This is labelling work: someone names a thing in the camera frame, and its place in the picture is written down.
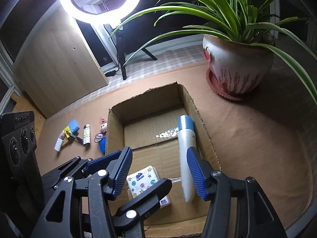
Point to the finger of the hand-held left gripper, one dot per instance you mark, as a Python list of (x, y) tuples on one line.
[(99, 163), (148, 195)]

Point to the black pen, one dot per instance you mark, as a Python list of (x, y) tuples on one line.
[(75, 137)]

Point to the white bottle with blue cap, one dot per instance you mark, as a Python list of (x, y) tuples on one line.
[(184, 153)]

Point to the small pale bottle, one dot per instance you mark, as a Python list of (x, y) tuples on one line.
[(59, 144)]

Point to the small white figurine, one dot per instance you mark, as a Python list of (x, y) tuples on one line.
[(101, 120)]

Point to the red pot saucer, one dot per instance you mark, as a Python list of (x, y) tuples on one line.
[(215, 89)]

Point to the white and red flower pot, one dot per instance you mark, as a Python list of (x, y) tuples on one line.
[(235, 64)]

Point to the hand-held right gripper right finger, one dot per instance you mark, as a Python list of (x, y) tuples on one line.
[(195, 173)]

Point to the small yellow box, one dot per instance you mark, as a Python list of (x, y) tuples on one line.
[(67, 131)]

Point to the patterned lighter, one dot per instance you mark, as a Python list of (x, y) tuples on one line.
[(87, 135)]

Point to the checked cloth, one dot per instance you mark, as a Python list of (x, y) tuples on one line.
[(168, 57)]

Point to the cardboard box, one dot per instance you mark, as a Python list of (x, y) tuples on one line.
[(153, 153)]

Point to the black power adapter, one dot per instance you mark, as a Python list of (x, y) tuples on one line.
[(110, 73)]

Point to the blue round case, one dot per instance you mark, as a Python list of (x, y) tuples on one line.
[(102, 146)]

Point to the green spider plant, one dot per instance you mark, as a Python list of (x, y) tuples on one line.
[(237, 17)]

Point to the light wooden panel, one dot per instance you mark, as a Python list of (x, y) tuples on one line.
[(57, 62)]

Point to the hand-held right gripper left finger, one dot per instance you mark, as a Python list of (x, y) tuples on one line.
[(120, 176)]

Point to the colourful toy figure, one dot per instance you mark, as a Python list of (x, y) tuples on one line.
[(104, 128)]

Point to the patterned tissue pack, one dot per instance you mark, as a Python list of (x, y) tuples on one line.
[(143, 181)]

